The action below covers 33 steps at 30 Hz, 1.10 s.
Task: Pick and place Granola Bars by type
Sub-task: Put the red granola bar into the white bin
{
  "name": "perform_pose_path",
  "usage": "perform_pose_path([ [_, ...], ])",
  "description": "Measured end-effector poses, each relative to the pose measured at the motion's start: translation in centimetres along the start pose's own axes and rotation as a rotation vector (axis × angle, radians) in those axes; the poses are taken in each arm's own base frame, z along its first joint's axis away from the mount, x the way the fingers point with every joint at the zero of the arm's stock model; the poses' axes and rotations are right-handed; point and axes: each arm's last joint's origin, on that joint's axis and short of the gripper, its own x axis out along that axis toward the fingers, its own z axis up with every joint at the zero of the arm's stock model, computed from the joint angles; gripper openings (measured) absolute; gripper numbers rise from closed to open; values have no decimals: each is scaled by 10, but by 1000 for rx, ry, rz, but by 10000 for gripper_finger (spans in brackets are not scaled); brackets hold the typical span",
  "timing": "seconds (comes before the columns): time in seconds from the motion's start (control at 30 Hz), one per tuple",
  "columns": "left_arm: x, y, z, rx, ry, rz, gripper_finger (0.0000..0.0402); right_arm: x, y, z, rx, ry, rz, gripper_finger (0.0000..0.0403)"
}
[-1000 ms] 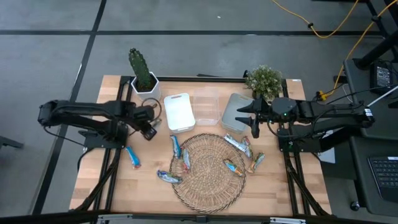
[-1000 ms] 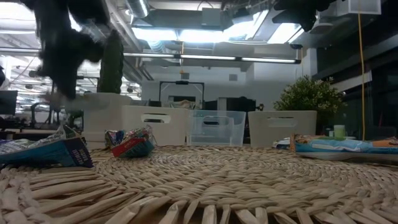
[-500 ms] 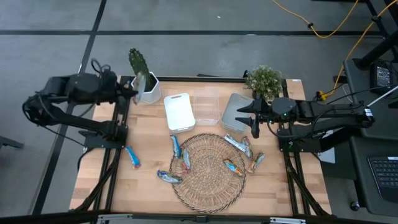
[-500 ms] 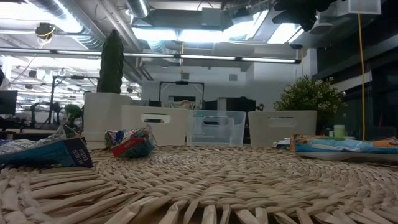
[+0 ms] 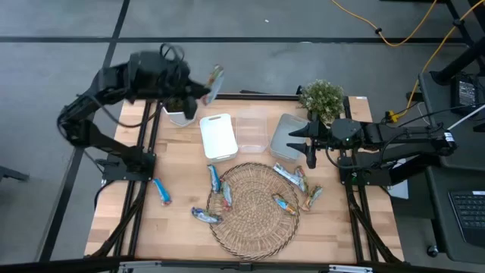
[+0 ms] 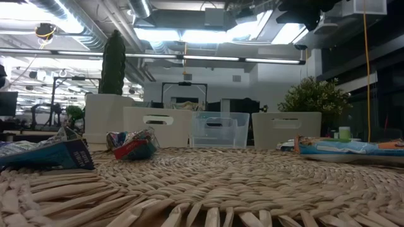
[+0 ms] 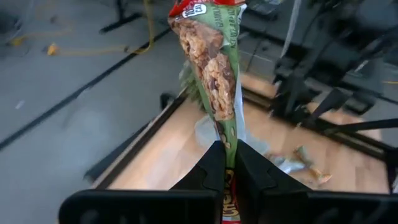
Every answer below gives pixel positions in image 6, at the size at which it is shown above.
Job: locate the grey ceiling box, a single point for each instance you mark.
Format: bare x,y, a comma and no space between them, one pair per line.
214,17

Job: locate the small green background plant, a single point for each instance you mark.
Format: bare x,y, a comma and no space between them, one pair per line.
75,112

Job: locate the blue orange granola bar wrapper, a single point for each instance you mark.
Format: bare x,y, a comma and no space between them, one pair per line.
347,149

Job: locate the white square plant pot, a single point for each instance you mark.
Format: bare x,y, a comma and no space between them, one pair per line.
104,116

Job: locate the small green cup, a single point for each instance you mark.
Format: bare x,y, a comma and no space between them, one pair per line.
344,133

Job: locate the white silver granola bar wrapper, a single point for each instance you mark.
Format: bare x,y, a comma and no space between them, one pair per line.
285,145

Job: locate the black ceiling camera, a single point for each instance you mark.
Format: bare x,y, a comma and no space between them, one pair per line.
300,47

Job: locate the silver spiral ceiling duct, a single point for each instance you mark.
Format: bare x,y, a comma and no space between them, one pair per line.
88,38
140,8

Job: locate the black computer monitor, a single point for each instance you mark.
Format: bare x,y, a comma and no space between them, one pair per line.
8,103

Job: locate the bushy green potted plant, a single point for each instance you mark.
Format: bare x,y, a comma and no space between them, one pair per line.
315,94

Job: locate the round woven straw mat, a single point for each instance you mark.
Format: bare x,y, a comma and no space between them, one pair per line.
202,183

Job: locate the tall green cactus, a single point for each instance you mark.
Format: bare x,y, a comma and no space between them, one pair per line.
113,63

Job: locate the long ceiling light bar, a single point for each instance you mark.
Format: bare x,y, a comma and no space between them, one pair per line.
208,58

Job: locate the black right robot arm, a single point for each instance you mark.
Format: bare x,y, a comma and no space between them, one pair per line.
315,4

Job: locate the black metal frame rig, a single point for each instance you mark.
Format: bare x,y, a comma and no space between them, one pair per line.
77,78
184,84

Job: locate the white ceiling box unit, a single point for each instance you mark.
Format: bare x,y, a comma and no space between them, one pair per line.
366,7

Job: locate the red multicolour granola bar wrapper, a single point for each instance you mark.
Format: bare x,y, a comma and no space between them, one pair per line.
132,148

